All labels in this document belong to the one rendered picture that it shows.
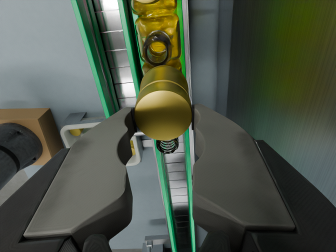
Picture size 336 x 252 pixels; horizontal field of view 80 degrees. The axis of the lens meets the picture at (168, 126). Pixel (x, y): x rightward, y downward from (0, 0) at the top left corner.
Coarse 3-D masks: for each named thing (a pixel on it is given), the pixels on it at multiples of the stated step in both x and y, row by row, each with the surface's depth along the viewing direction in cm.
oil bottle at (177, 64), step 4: (176, 60) 28; (144, 64) 28; (148, 64) 28; (168, 64) 27; (172, 64) 27; (176, 64) 27; (180, 64) 28; (144, 68) 27; (148, 68) 27; (176, 68) 27; (180, 68) 27; (144, 72) 27
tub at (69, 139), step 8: (64, 128) 60; (72, 128) 60; (88, 128) 68; (64, 136) 61; (72, 136) 65; (80, 136) 70; (136, 144) 63; (136, 152) 65; (128, 160) 68; (136, 160) 67
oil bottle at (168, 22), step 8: (144, 16) 25; (152, 16) 24; (160, 16) 24; (168, 16) 24; (176, 16) 24; (136, 24) 24; (144, 24) 24; (152, 24) 23; (160, 24) 23; (168, 24) 23; (176, 24) 24; (136, 32) 24; (144, 32) 24; (168, 32) 24; (176, 32) 24; (144, 40) 24; (176, 40) 24; (152, 48) 27; (160, 48) 27; (176, 48) 25; (176, 56) 26
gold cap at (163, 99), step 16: (144, 80) 13; (160, 80) 12; (176, 80) 12; (144, 96) 11; (160, 96) 11; (176, 96) 11; (144, 112) 11; (160, 112) 11; (176, 112) 11; (144, 128) 12; (160, 128) 12; (176, 128) 12
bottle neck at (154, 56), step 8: (152, 32) 22; (160, 32) 21; (152, 40) 19; (160, 40) 19; (168, 40) 20; (144, 48) 20; (168, 48) 20; (144, 56) 20; (152, 56) 22; (160, 56) 22; (168, 56) 20; (152, 64) 20; (160, 64) 20
